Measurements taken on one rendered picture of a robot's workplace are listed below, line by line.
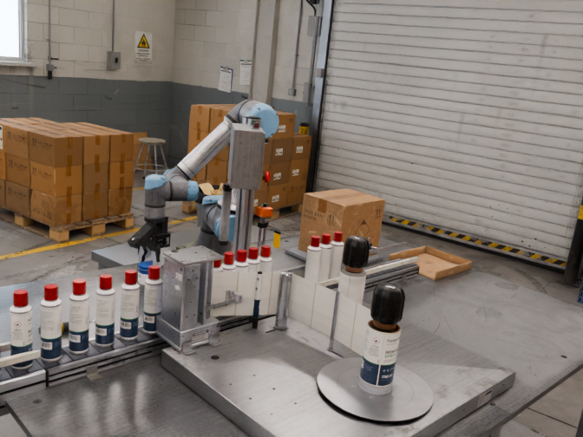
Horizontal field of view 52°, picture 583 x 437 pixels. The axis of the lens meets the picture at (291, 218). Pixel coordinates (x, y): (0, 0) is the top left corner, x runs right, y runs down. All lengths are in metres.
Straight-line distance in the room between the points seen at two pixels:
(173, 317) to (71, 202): 3.75
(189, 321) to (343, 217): 1.07
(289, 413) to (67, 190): 4.09
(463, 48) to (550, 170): 1.46
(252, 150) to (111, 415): 0.88
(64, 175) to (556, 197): 4.43
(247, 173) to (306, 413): 0.78
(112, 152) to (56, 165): 0.56
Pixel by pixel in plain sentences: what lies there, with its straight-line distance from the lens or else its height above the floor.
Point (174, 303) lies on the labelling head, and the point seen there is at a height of 1.01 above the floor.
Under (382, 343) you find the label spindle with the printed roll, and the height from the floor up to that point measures 1.04.
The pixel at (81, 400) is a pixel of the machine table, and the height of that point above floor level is 0.83.
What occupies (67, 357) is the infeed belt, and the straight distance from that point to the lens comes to 1.73.
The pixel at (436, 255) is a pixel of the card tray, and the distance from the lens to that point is 3.03.
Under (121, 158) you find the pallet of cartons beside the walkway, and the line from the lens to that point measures 5.64.
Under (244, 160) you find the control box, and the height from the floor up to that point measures 1.38.
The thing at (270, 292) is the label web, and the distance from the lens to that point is 1.88.
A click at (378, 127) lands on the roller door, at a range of 6.72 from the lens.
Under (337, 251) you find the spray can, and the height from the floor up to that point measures 1.01.
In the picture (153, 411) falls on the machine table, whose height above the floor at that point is 0.83.
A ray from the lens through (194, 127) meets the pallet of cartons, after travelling 6.26.
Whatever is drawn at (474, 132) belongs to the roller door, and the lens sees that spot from 6.28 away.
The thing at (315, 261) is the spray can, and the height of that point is 1.00.
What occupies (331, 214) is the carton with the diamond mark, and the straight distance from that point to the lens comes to 2.61.
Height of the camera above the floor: 1.71
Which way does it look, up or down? 15 degrees down
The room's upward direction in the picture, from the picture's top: 6 degrees clockwise
